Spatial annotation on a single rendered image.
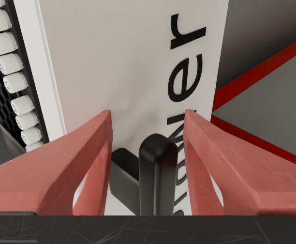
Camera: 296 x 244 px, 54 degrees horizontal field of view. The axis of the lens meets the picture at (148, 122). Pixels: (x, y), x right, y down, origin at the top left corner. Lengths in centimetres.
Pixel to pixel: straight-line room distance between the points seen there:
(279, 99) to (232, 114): 8
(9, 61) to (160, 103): 11
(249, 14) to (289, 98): 15
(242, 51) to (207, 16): 39
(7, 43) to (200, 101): 13
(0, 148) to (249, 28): 42
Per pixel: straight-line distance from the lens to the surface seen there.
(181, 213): 25
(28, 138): 25
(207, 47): 17
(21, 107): 23
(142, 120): 15
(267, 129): 39
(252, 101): 44
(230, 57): 52
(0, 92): 30
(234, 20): 49
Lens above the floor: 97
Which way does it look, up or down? 35 degrees down
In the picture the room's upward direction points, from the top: 120 degrees counter-clockwise
